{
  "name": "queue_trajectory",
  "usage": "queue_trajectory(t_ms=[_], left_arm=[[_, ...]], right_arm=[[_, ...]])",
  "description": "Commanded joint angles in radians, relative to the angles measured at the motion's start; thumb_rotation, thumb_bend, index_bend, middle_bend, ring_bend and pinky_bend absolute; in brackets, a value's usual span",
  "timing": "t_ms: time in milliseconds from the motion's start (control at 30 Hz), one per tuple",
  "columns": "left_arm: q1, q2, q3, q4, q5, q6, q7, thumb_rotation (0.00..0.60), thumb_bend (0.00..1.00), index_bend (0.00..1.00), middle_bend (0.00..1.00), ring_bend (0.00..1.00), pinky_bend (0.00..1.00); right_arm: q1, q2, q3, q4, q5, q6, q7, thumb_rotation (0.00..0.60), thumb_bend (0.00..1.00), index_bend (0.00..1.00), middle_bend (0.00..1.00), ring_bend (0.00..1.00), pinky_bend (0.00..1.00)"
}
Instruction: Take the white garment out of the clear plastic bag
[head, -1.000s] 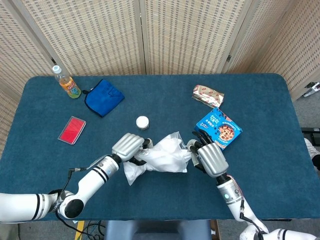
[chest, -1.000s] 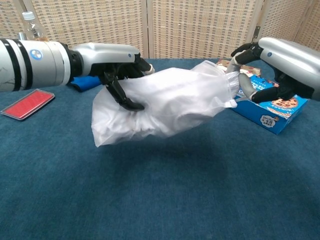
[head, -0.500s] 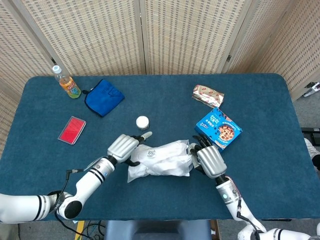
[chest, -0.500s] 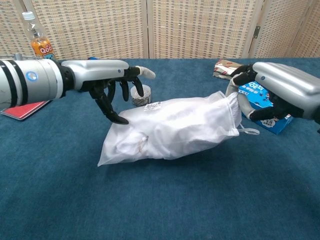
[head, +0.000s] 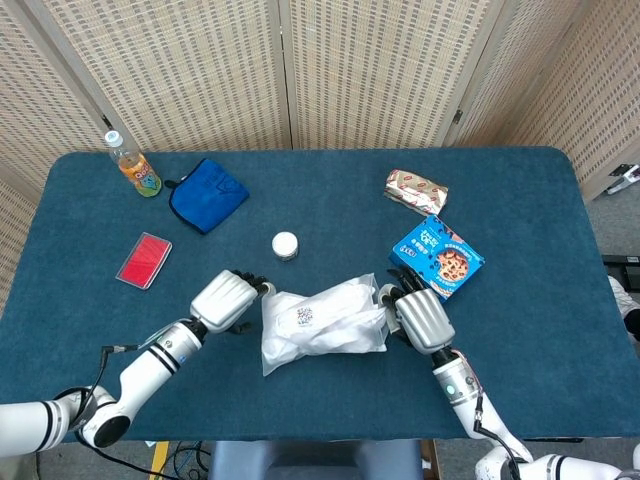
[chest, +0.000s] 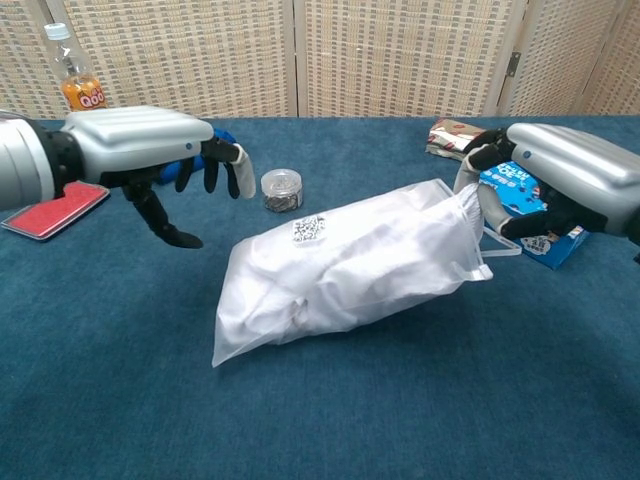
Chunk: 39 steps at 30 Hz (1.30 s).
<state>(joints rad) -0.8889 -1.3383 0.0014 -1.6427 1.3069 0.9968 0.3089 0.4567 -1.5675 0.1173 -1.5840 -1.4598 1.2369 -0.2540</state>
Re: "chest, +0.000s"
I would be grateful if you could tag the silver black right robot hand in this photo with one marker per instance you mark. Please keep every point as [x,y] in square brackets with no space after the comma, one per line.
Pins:
[575,165]

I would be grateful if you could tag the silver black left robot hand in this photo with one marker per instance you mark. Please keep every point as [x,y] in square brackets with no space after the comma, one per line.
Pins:
[135,137]

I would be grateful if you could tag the grey translucent plastic zip bag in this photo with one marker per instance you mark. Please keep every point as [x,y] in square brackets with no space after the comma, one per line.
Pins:
[310,227]

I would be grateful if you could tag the white garment with metal rings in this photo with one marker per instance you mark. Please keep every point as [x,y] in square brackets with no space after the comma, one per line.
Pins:
[350,280]

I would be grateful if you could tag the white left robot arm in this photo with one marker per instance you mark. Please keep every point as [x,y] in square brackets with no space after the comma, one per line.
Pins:
[20,160]

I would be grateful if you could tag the blue folded microfibre cloth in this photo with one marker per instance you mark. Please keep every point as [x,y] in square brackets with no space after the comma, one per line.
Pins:
[167,174]

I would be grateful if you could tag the orange Qoo drink bottle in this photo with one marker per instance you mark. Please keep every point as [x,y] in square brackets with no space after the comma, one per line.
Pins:
[82,95]

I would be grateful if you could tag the blue cookie box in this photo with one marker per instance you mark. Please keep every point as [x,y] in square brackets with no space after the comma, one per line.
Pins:
[510,197]

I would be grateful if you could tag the red flat case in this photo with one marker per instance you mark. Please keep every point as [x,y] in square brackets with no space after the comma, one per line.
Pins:
[55,215]

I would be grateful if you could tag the metal screen hinge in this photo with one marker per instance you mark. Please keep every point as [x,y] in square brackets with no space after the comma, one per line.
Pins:
[515,64]

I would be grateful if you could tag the beige red patterned snack packet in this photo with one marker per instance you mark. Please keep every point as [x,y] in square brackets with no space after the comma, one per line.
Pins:
[450,137]

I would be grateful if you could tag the small clear jar white lid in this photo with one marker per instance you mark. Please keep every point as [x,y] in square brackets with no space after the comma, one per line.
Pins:
[281,192]

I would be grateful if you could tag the woven bamboo folding screen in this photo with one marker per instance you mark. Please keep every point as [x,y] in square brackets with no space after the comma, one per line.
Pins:
[375,55]

